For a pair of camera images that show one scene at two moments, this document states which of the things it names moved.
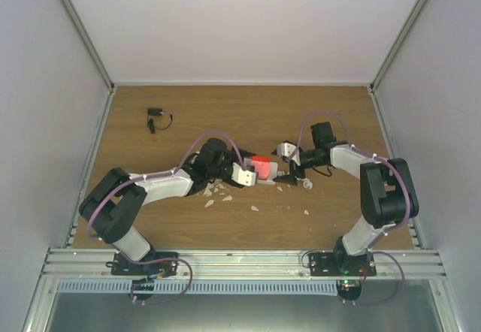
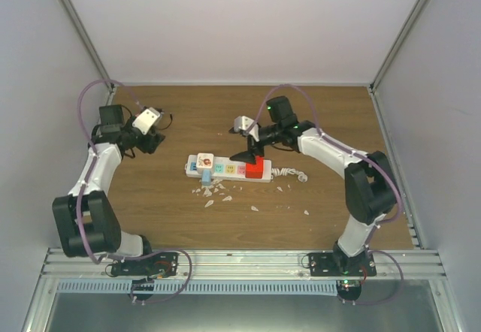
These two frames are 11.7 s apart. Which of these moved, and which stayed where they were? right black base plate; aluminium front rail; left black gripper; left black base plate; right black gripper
Moved: left black gripper; right black gripper
Stayed: left black base plate; aluminium front rail; right black base plate
